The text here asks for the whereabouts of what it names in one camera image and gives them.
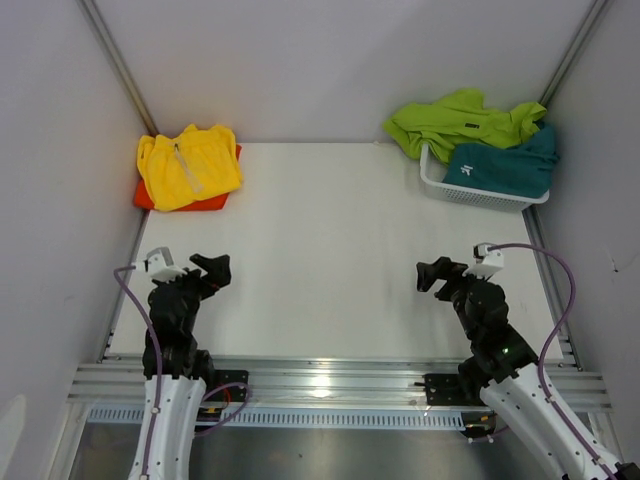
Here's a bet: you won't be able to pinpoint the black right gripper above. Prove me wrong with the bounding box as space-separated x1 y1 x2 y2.
415 256 490 340

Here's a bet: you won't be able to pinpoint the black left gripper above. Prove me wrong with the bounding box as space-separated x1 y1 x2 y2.
153 254 230 333

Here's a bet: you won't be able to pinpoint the orange shorts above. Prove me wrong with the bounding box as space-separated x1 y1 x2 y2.
132 143 244 213

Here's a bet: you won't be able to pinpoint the yellow shorts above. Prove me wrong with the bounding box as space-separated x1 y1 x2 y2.
136 123 245 213

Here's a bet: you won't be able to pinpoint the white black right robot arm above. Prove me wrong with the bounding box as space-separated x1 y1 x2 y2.
416 257 639 479

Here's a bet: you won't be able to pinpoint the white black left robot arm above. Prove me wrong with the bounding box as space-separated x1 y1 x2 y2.
122 247 232 479

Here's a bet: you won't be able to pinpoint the teal shorts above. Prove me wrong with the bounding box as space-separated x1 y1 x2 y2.
442 123 559 199

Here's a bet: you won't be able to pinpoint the lime green shorts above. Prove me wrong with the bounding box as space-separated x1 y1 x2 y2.
382 88 547 165

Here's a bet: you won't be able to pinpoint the white plastic laundry basket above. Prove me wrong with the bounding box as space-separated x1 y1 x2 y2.
419 145 550 213

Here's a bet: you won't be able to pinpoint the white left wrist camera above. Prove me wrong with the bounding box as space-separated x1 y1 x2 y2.
133 246 187 282

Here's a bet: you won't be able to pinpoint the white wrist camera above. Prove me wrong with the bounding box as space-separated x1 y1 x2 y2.
463 243 504 280
133 246 187 282

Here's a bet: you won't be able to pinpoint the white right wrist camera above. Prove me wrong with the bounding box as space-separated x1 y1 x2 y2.
463 243 504 280

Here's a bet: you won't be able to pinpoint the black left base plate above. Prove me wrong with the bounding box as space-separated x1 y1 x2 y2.
207 370 249 403

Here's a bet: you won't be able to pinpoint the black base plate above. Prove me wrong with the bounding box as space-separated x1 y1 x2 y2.
207 370 249 403
424 373 482 406

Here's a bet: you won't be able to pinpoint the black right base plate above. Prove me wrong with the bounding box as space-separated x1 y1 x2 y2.
424 373 482 406

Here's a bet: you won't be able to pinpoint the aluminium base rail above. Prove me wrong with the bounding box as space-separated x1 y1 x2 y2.
67 355 614 414

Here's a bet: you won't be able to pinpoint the white slotted cable duct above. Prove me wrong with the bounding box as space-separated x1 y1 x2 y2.
88 405 495 431

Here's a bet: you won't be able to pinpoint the left aluminium frame post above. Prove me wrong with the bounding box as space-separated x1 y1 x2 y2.
76 0 159 136

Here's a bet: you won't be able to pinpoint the aluminium frame post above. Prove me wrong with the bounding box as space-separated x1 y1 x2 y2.
76 0 159 136
538 0 615 109

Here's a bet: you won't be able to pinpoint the right aluminium frame post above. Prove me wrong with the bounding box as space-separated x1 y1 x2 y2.
538 0 615 109

